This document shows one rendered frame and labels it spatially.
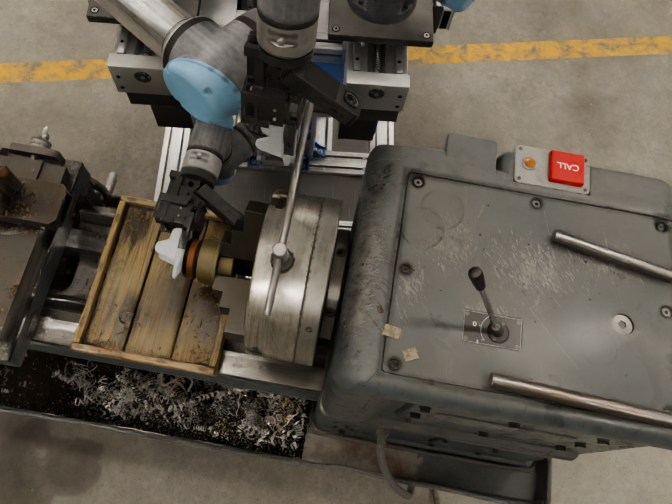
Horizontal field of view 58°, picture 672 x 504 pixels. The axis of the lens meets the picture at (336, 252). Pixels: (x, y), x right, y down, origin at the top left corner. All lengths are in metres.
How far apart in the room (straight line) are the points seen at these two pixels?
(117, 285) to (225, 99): 0.59
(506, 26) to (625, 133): 0.73
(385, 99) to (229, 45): 0.49
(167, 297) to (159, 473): 0.96
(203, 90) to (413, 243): 0.40
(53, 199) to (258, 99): 0.64
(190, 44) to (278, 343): 0.50
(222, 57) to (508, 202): 0.52
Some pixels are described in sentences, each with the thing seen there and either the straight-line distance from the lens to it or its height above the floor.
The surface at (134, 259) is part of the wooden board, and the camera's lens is 1.40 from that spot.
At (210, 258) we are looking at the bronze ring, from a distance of 1.12.
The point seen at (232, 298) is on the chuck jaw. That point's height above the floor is 1.10.
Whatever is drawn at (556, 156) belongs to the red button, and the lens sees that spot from 1.13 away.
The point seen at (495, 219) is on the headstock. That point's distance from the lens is 1.05.
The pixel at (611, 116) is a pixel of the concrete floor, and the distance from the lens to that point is 2.97.
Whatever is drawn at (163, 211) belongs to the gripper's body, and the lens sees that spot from 1.18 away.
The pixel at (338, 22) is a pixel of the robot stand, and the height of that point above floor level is 1.16.
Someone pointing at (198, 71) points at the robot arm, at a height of 1.42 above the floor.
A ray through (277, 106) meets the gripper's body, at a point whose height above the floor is 1.48.
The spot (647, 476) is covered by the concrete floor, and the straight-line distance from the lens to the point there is 2.49.
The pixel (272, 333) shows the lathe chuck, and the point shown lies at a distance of 1.02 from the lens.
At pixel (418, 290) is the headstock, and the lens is 0.97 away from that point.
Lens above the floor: 2.15
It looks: 68 degrees down
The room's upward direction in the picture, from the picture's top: 11 degrees clockwise
